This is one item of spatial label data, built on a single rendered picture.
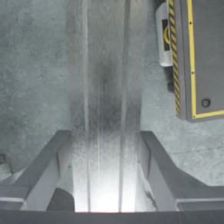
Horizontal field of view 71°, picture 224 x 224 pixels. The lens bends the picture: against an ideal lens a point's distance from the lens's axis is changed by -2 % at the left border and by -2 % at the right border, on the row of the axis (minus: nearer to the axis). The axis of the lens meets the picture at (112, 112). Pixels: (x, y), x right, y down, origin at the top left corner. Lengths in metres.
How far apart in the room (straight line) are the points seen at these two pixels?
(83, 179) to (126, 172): 0.04
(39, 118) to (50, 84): 0.21
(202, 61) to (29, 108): 0.87
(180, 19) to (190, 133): 0.67
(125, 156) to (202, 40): 0.55
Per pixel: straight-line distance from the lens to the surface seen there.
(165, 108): 0.96
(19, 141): 1.12
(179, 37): 0.62
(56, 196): 1.07
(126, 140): 0.15
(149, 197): 0.76
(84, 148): 0.16
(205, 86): 0.66
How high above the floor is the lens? 0.88
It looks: 75 degrees down
